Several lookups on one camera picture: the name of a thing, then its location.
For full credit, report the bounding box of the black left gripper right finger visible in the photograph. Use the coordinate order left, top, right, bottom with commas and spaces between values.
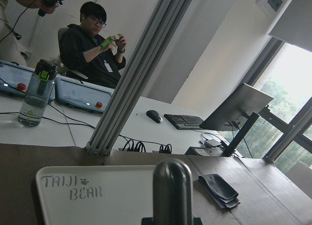
193, 217, 203, 225

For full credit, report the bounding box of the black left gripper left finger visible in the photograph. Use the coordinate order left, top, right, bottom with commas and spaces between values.
141, 217, 153, 225

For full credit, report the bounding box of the steel muddler black tip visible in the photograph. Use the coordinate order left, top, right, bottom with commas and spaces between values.
152, 159, 194, 225

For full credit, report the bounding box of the folded grey purple cloth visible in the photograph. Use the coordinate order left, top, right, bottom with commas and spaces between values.
198, 174, 240, 210

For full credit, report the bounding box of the cream bear tray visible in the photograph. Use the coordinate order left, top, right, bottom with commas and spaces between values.
36, 165, 155, 225

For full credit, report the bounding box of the black keyboard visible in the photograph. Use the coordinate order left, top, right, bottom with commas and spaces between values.
164, 114, 204, 130

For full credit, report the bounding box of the black computer mouse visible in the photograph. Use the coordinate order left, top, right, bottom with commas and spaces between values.
146, 110, 163, 123

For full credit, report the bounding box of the black computer monitor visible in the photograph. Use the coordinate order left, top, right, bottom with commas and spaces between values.
200, 83, 273, 157

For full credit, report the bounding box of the blue teach pendant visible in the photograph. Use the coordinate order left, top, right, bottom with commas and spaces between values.
55, 77, 112, 113
0, 61, 34, 97

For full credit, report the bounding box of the clear water bottle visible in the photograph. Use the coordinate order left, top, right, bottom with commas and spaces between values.
18, 59, 58, 127

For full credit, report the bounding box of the seated person black jacket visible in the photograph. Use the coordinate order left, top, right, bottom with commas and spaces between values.
59, 1, 127, 89

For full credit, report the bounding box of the standing person with controller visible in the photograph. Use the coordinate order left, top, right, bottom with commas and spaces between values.
0, 0, 68, 66

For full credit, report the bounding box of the aluminium frame post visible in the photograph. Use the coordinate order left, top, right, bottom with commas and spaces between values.
263, 117, 312, 162
85, 0, 192, 155

